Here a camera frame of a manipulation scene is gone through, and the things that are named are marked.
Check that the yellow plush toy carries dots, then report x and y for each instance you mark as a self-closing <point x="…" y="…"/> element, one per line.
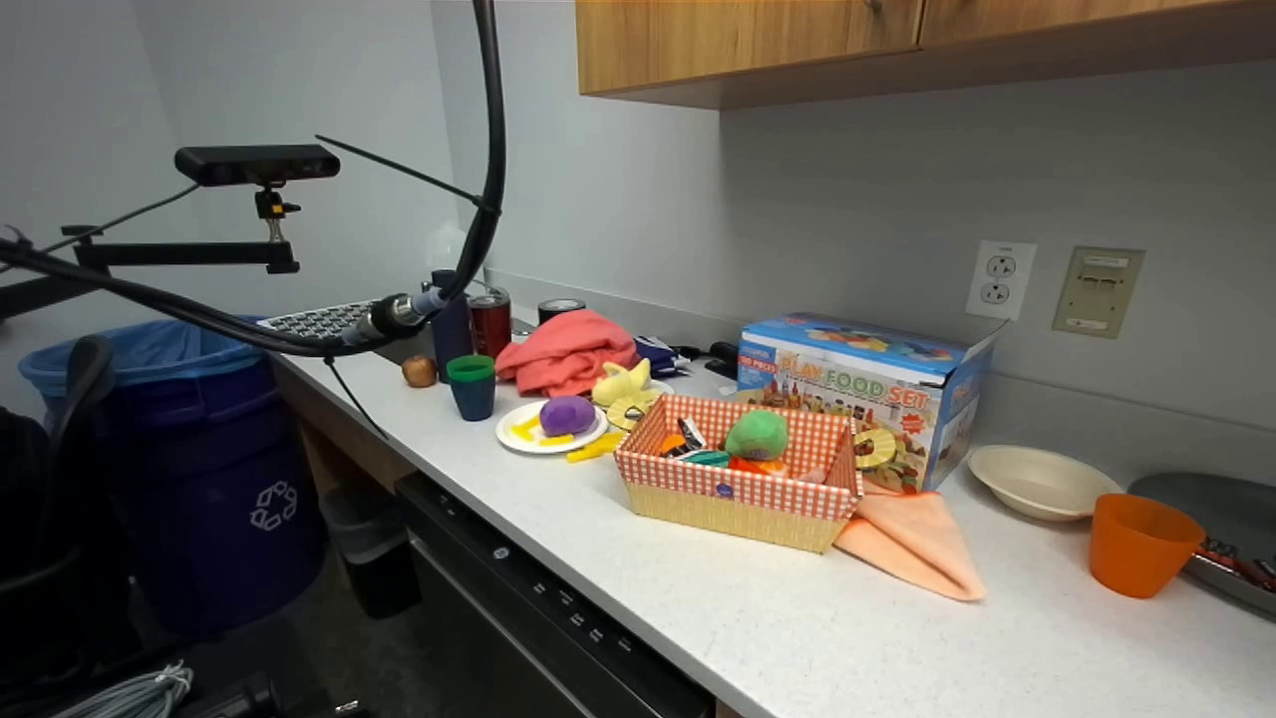
<point x="622" y="395"/>

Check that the purple plush toy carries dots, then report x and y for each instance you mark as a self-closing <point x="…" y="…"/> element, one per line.
<point x="567" y="415"/>

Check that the green plush toy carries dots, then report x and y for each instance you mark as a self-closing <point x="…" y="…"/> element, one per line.
<point x="760" y="438"/>

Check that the red checkered basket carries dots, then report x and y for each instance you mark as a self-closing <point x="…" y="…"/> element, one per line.
<point x="800" y="502"/>

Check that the brown round toy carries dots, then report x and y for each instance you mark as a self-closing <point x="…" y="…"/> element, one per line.
<point x="418" y="371"/>

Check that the pineapple slice toy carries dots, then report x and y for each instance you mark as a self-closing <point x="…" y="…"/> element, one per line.
<point x="874" y="450"/>

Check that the blue play food box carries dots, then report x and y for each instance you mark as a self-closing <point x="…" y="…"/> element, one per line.
<point x="909" y="383"/>

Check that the wooden upper cabinet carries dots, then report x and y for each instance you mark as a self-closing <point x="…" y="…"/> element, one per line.
<point x="751" y="55"/>

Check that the pink red cloth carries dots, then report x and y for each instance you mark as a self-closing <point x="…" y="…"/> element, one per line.
<point x="563" y="357"/>

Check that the white plate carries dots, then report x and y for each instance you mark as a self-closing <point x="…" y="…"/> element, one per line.
<point x="523" y="431"/>

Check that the green blue cup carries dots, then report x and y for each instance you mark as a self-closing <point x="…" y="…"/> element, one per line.
<point x="472" y="383"/>

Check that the black dishwasher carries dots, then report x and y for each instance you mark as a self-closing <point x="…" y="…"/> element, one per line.
<point x="515" y="639"/>

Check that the white dish rack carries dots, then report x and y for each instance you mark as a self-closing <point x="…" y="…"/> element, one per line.
<point x="360" y="326"/>

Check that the orange napkin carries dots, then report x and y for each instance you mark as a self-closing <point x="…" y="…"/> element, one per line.
<point x="914" y="539"/>

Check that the cream bowl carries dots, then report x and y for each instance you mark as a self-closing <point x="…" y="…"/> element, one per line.
<point x="1036" y="484"/>

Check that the blue recycling bin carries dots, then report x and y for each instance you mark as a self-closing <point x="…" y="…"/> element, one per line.
<point x="199" y="471"/>

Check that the orange cup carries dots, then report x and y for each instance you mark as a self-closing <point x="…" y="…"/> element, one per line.
<point x="1139" y="545"/>

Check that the grey plate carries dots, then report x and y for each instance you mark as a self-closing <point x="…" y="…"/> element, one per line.
<point x="1236" y="531"/>

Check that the black chair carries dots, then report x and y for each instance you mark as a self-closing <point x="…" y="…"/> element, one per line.
<point x="62" y="583"/>

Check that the white wall outlet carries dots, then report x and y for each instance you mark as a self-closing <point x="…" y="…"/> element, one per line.
<point x="997" y="280"/>

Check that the beige wall plate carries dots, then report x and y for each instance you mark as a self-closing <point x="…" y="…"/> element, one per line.
<point x="1099" y="290"/>

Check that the black camera on stand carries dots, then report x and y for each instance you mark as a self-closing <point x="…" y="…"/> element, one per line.
<point x="256" y="165"/>

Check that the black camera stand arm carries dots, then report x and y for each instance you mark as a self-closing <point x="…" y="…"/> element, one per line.
<point x="90" y="242"/>

